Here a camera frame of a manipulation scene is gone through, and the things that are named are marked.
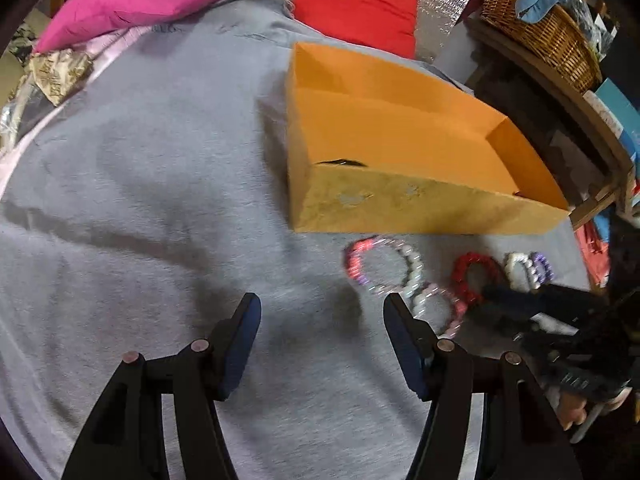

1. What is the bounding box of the person's right hand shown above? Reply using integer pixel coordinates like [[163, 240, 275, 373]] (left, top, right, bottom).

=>
[[559, 389, 590, 432]]

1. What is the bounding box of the black and white patterned cloth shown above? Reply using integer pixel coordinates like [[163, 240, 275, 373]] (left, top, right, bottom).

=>
[[7, 24, 37, 63]]

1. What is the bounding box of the wooden shelf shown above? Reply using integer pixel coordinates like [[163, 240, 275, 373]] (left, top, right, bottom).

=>
[[464, 10, 640, 231]]

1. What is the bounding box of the orange cardboard box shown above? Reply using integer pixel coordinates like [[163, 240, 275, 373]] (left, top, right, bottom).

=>
[[286, 41, 571, 235]]

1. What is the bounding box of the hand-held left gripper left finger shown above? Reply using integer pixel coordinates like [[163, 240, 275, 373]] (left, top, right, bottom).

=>
[[61, 292, 262, 480]]

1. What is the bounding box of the purple bead bracelet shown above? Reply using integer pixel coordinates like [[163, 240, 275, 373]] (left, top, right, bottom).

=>
[[530, 251, 556, 286]]

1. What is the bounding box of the red bead bracelet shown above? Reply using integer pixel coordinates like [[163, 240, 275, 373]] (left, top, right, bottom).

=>
[[451, 252, 508, 306]]

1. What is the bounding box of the clear plastic bag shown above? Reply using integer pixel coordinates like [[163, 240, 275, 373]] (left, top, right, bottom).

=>
[[0, 82, 53, 147]]

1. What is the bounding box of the red pillow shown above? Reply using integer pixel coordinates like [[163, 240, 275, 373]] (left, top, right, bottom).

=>
[[292, 0, 420, 59]]

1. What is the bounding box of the pale pink crystal bead bracelet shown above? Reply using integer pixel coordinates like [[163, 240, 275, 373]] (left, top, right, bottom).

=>
[[344, 236, 427, 302]]

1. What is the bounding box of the white bead bracelet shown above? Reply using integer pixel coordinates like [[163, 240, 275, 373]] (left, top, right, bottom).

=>
[[504, 252, 537, 292]]

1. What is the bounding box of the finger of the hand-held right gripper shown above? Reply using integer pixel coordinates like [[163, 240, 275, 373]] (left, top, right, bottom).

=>
[[515, 327, 586, 368], [480, 282, 608, 323]]

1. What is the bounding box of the teal board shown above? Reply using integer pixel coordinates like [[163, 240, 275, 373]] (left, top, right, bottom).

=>
[[594, 77, 640, 161]]

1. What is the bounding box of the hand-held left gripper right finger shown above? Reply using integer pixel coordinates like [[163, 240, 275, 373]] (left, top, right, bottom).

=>
[[382, 293, 583, 480]]

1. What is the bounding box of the wicker basket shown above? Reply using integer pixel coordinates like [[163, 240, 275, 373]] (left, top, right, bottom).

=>
[[480, 0, 603, 94]]

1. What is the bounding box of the grey blanket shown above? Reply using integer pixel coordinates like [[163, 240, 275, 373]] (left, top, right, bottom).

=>
[[0, 0, 593, 480]]

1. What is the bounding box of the red cloth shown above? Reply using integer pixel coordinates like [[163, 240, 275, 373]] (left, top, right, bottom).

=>
[[574, 220, 612, 287]]

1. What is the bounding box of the beige patterned cloth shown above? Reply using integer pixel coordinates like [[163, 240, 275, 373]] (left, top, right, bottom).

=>
[[27, 49, 95, 107]]

